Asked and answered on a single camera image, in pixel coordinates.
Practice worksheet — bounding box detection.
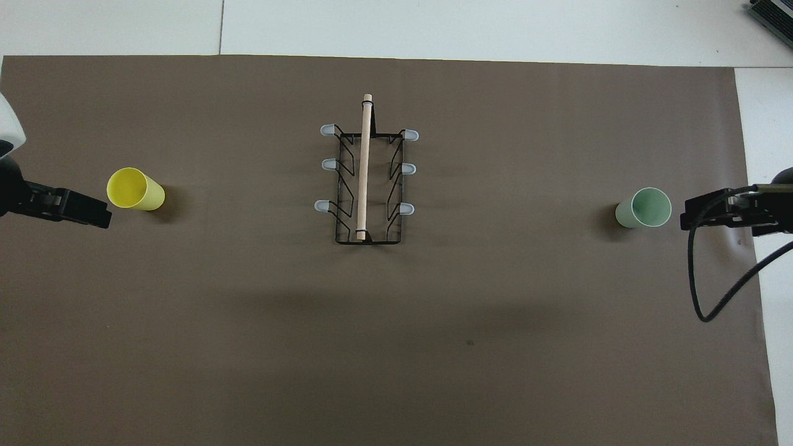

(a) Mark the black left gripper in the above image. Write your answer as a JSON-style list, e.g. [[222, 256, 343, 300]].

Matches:
[[0, 158, 113, 229]]

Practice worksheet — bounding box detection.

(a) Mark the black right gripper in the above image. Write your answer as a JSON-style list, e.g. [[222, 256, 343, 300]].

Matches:
[[680, 166, 793, 237]]

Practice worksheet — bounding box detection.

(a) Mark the pale green plastic cup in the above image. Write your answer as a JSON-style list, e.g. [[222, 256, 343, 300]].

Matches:
[[615, 187, 672, 229]]

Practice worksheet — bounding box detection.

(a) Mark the yellow plastic cup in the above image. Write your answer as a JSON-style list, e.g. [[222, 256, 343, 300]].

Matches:
[[107, 167, 166, 211]]

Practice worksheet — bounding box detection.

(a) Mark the grey ribbed device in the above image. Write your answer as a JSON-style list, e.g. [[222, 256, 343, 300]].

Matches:
[[743, 0, 793, 32]]

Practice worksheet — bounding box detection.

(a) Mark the brown table mat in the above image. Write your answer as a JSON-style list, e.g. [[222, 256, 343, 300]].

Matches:
[[0, 55, 780, 446]]

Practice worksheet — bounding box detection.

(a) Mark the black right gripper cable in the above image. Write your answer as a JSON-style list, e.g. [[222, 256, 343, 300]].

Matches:
[[688, 184, 793, 323]]

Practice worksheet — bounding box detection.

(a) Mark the black wire cup rack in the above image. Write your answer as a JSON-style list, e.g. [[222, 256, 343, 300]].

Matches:
[[314, 94, 420, 246]]

